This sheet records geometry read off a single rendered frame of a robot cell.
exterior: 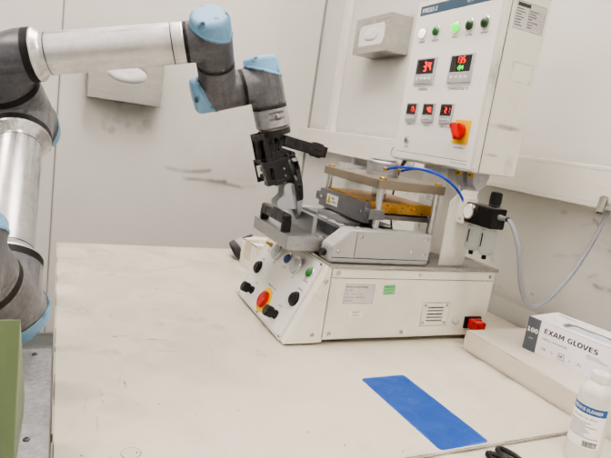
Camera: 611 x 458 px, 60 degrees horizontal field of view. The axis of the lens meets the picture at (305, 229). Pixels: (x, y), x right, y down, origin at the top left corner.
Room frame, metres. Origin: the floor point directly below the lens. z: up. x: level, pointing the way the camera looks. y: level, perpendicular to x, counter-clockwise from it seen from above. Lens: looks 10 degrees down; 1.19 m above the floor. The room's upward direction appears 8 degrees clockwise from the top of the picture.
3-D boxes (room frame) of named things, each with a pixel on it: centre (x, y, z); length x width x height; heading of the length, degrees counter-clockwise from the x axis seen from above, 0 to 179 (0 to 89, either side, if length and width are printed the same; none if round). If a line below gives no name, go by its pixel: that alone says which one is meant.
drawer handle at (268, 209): (1.19, 0.07, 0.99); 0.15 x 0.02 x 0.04; 25
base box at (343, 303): (1.28, -0.17, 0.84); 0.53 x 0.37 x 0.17; 115
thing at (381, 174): (1.30, -0.20, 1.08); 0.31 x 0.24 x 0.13; 25
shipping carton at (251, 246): (1.61, 0.08, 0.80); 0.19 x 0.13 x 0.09; 116
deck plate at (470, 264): (1.32, -0.20, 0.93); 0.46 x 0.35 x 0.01; 115
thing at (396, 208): (1.29, -0.17, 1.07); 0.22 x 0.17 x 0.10; 25
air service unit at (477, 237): (1.16, -0.38, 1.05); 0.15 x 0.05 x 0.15; 25
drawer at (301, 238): (1.25, -0.05, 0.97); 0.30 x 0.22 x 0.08; 115
